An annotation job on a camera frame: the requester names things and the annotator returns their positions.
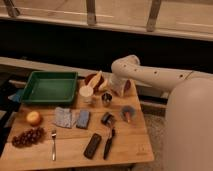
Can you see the grey folded cloth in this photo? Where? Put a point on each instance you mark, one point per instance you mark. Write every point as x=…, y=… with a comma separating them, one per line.
x=64, y=118

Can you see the silver fork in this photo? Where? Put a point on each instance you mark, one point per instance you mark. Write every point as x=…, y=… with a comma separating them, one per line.
x=53, y=135

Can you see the blue sponge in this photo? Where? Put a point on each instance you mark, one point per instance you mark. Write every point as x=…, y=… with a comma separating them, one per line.
x=83, y=119

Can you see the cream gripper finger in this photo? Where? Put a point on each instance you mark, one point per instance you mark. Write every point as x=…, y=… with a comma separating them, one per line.
x=104, y=86
x=127, y=86

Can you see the blue object at table edge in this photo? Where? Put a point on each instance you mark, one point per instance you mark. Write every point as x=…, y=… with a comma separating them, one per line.
x=16, y=97

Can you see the black handled knife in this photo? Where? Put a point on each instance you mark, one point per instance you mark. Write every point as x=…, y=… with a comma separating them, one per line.
x=108, y=144

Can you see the brown bowl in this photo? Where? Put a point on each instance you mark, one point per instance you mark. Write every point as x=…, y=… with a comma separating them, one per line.
x=89, y=77

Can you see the bunch of red grapes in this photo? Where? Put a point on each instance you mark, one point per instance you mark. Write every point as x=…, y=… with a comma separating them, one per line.
x=28, y=138

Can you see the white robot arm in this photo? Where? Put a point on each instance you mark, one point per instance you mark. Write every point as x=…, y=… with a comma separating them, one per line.
x=188, y=133

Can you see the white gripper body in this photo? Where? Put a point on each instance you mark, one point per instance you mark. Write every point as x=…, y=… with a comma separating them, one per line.
x=117, y=84

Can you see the wooden table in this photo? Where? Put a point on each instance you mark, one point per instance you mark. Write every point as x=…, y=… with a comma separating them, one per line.
x=131, y=143

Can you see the small metal cup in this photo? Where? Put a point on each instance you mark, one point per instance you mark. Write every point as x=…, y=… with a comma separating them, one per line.
x=106, y=99

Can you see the red apple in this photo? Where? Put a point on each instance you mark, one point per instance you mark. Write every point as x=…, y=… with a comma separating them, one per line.
x=33, y=118

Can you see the black remote control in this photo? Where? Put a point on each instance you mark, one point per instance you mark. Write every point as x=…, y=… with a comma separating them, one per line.
x=92, y=146

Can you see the wooden spatula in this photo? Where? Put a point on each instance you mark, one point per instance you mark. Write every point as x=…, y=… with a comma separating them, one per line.
x=95, y=79

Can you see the green plastic tray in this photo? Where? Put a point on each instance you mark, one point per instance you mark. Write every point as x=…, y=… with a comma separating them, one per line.
x=50, y=88

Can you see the white plastic cup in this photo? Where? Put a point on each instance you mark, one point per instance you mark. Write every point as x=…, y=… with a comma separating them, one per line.
x=86, y=92

